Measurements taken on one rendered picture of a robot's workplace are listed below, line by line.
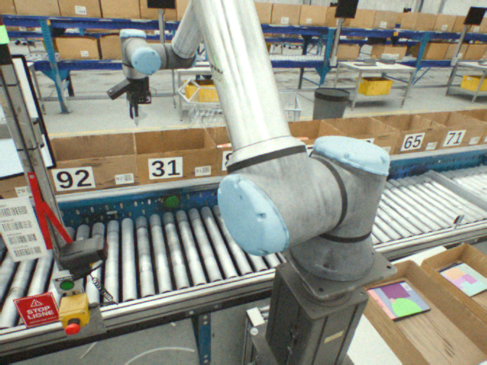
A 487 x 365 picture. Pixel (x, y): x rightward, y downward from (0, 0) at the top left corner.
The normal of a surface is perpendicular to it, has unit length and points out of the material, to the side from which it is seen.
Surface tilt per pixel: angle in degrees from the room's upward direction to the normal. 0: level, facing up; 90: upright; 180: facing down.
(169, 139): 89
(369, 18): 89
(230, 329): 0
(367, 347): 0
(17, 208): 90
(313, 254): 69
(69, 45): 90
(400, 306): 0
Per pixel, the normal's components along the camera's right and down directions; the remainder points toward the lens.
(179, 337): 0.05, -0.86
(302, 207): 0.48, -0.06
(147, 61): 0.43, 0.63
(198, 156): 0.33, 0.49
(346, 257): 0.03, 0.13
